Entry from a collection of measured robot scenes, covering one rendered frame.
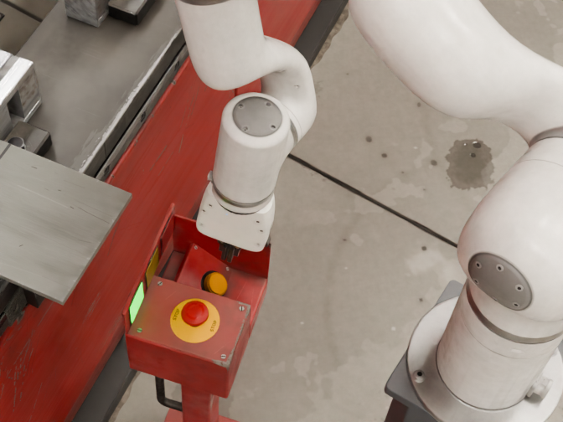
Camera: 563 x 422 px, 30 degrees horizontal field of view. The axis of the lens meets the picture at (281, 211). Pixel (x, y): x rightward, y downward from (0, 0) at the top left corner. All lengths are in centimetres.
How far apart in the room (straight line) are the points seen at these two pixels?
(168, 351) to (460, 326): 52
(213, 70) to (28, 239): 35
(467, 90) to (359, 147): 179
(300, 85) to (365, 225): 130
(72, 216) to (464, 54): 64
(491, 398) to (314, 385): 115
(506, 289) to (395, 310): 155
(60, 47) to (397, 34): 90
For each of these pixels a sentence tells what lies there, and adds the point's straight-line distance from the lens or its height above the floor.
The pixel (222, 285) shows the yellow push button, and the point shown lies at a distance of 164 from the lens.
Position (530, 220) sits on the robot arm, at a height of 142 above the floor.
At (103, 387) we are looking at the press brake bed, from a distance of 231.
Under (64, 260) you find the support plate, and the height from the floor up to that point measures 100.
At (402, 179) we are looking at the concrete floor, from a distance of 268.
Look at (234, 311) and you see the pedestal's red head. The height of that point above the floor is 78.
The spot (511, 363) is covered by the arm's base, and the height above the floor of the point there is 114.
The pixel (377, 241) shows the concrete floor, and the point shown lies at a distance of 256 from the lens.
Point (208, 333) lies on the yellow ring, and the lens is 153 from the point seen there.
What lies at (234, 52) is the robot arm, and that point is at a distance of 117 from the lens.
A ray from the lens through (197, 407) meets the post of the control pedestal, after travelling 189.
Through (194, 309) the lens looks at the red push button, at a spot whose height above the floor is 81.
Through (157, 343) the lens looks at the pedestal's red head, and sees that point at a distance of 153.
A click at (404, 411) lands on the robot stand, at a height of 94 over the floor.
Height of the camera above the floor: 215
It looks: 56 degrees down
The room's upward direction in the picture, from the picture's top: 6 degrees clockwise
